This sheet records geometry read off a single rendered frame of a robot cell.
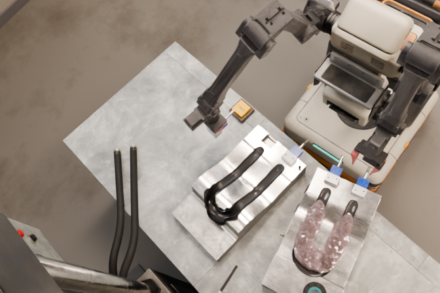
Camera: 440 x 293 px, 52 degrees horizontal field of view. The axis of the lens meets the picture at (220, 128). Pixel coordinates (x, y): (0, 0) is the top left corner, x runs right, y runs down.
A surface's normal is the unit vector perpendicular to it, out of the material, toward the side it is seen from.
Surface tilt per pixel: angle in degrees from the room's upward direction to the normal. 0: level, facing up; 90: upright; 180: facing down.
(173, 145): 0
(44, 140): 0
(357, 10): 42
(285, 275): 0
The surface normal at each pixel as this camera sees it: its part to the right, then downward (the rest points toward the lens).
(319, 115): -0.12, -0.39
